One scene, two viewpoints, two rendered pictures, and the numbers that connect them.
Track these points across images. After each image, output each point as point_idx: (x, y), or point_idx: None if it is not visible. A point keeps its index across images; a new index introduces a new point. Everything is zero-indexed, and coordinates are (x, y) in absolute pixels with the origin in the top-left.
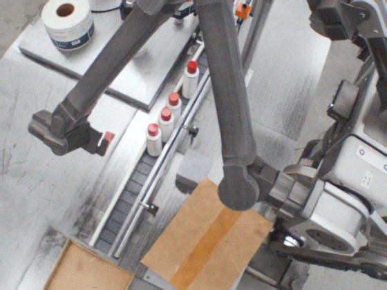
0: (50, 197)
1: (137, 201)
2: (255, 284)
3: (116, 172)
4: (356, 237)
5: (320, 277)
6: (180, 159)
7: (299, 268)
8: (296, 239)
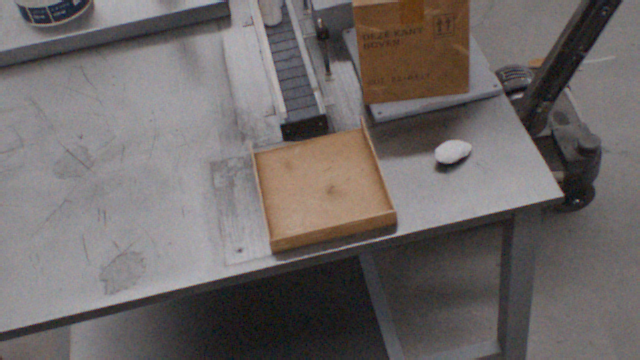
0: (184, 141)
1: (299, 35)
2: (546, 233)
3: (247, 73)
4: (624, 97)
5: (628, 167)
6: (307, 24)
7: (572, 131)
8: (525, 88)
